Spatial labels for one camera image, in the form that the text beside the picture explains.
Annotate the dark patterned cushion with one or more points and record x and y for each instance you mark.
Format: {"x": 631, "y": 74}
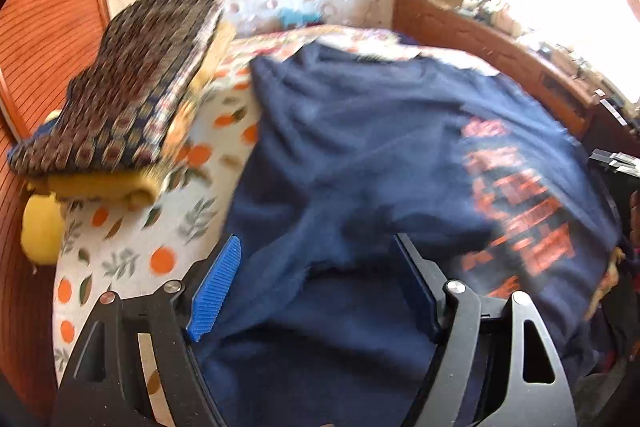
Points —
{"x": 135, "y": 92}

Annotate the yellow cushion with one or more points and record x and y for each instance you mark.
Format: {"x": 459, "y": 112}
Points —
{"x": 120, "y": 189}

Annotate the yellow plush toy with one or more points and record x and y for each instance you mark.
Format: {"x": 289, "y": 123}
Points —
{"x": 42, "y": 227}

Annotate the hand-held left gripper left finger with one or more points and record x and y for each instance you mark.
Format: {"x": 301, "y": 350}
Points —
{"x": 216, "y": 286}

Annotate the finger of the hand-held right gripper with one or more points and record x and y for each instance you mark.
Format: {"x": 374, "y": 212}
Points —
{"x": 614, "y": 162}

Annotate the navy t-shirt with orange print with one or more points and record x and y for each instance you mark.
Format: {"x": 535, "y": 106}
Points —
{"x": 360, "y": 147}

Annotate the white orange-print bedsheet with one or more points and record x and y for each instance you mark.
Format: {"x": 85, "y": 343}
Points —
{"x": 130, "y": 252}

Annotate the clutter on cabinet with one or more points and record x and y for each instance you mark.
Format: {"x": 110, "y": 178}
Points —
{"x": 480, "y": 2}

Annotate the blue object by curtain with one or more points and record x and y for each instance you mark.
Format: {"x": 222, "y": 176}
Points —
{"x": 297, "y": 14}

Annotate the wooden headboard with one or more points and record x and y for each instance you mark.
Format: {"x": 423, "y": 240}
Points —
{"x": 45, "y": 27}

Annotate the floral blanket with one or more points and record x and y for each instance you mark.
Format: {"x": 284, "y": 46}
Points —
{"x": 360, "y": 38}

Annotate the wooden cabinet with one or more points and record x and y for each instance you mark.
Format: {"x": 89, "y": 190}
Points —
{"x": 480, "y": 42}

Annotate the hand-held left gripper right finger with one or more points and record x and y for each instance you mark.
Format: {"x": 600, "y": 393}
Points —
{"x": 422, "y": 294}

